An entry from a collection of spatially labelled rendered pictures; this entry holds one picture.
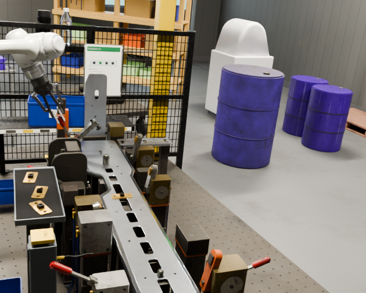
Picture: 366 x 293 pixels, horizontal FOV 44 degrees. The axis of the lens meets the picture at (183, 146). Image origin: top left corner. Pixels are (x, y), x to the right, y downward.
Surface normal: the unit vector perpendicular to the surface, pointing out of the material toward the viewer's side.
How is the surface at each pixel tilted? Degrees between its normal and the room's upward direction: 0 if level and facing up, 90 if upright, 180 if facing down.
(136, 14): 90
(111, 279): 0
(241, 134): 90
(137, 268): 0
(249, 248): 0
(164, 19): 90
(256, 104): 90
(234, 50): 80
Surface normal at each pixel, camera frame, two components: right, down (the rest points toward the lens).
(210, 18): 0.47, 0.35
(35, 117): 0.25, 0.36
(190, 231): 0.09, -0.94
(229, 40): -0.83, -0.07
